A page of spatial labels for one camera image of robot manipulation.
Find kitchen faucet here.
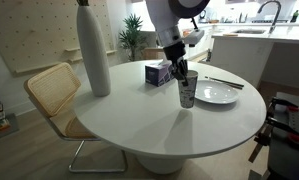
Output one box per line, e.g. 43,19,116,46
257,0,282,34

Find white kitchen counter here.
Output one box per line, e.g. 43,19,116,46
210,24,299,88

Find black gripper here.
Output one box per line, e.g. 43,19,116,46
163,41,189,87

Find wooden chair behind table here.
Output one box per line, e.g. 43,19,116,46
142,47,164,60

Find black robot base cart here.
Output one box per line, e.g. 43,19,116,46
248,91,299,180

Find purple tissue box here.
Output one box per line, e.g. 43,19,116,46
145,63,174,87

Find white round plate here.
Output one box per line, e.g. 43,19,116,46
195,80,239,104

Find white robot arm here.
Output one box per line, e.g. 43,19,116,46
146,0,210,86

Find white round table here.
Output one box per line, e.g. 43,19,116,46
74,61,266,174

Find rattan chair with cushion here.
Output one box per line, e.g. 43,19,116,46
24,63,128,173

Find tall white vase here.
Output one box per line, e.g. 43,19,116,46
77,5,111,97

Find wooden pegboard with shelves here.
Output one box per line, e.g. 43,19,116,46
0,0,118,76

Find black red clamp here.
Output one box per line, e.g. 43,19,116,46
267,116,299,142
271,97,299,112

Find patterned paper cup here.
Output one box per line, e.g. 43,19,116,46
178,70,198,108

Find green potted plant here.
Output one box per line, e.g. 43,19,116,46
119,14,146,61

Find black chopsticks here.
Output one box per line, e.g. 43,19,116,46
205,76,244,89

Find black red clamp lower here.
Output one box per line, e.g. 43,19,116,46
267,116,299,142

